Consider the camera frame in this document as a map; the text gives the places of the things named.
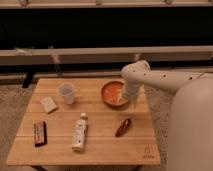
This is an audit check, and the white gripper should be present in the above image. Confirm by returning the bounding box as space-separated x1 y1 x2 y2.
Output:
121 80 142 102

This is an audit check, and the red brown snack bag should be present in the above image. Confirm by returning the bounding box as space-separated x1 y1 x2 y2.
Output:
115 118 131 137

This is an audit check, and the wooden table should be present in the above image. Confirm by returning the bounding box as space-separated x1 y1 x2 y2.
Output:
5 77 162 171

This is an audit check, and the beige sponge block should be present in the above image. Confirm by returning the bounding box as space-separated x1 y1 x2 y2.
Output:
40 97 58 113

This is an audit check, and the white plastic bottle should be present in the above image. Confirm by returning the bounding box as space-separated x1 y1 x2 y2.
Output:
72 113 88 151

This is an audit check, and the clear plastic cup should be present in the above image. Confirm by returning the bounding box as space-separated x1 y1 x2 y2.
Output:
58 83 75 105

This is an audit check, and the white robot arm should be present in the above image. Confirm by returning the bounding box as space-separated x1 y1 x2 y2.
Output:
121 60 213 171

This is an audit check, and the dark snack bar packet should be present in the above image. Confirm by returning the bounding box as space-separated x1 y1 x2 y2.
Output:
34 121 47 147

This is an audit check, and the orange ceramic bowl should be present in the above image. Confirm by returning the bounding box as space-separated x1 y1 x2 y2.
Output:
101 81 129 107

